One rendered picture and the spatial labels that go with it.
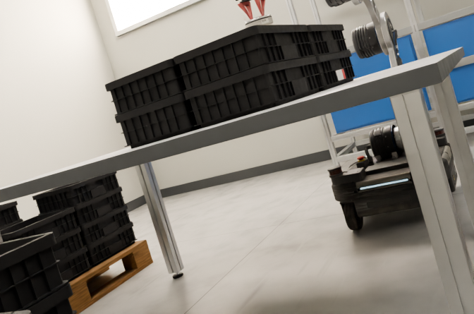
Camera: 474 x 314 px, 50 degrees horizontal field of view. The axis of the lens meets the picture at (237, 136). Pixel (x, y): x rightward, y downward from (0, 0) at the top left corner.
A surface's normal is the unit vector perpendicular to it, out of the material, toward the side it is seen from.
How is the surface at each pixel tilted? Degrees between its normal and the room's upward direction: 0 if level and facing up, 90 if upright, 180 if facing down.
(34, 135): 90
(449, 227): 90
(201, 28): 90
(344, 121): 90
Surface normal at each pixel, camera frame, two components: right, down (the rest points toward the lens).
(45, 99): 0.86, -0.23
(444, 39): -0.43, 0.18
